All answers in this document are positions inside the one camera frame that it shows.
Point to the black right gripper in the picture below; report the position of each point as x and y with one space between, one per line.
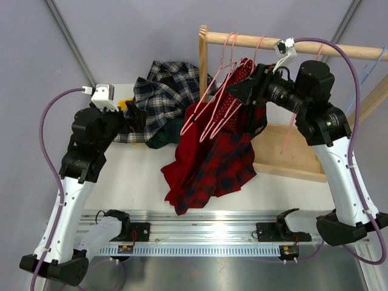
264 79

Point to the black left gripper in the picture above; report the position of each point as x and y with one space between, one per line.
137 120

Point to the green plaid skirt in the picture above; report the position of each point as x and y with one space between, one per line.
167 134

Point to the navy white plaid skirt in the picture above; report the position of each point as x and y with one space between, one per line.
165 94

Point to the red black plaid skirt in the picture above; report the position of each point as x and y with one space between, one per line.
229 164

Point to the light blue wire hanger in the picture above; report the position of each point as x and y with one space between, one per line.
365 73

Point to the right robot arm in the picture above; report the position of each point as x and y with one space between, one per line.
327 131

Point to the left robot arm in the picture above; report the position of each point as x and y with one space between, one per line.
59 256

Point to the red polka dot skirt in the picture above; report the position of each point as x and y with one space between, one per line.
226 115

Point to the plain red skirt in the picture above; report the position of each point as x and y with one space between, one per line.
190 154

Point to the yellow plastic tray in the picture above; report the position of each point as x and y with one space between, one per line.
126 106

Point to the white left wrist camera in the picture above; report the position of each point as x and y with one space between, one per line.
102 97

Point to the aluminium mounting rail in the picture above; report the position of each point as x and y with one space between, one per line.
202 233

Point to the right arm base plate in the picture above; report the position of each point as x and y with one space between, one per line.
266 232

